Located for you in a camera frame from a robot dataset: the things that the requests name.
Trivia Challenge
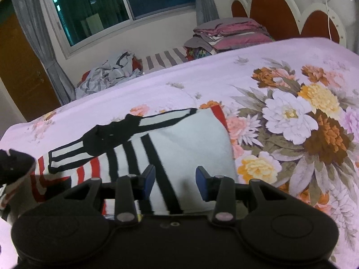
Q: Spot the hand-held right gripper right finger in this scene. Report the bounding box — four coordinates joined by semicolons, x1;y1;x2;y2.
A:
195;166;287;227

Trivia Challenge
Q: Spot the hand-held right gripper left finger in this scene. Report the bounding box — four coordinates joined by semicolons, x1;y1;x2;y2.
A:
63;164;156;226

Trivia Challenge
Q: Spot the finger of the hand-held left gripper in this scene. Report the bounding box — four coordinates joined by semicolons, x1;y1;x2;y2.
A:
0;148;36;186

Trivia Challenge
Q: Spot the black red white striped sweater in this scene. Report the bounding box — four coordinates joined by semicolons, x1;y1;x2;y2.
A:
0;107;239;222

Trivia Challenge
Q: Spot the crumpled grey clothes pile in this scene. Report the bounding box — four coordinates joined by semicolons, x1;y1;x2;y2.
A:
75;51;145;100

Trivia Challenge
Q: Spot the brown wooden door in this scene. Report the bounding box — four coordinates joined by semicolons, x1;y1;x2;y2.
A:
0;0;61;122

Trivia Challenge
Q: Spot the pink floral blanket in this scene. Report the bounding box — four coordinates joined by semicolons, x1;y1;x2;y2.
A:
0;38;359;269

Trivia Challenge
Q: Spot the grey white striped cloth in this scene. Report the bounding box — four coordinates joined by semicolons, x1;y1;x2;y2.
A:
137;46;192;74

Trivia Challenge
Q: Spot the colourful floral cloth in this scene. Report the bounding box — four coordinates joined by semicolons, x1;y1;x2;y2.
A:
186;47;218;61

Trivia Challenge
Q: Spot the grey curtain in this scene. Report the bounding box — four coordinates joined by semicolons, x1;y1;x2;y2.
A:
184;0;221;31
8;0;77;105

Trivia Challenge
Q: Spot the folded pink grey blankets stack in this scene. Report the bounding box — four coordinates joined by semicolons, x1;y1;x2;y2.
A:
184;17;275;56

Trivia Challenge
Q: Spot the white and brown scalloped headboard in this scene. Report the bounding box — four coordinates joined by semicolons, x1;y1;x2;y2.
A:
230;0;348;46

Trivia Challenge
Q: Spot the window with white frame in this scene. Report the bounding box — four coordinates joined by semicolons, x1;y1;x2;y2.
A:
36;0;197;60

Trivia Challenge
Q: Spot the white cable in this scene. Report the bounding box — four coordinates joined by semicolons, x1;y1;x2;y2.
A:
322;0;341;44

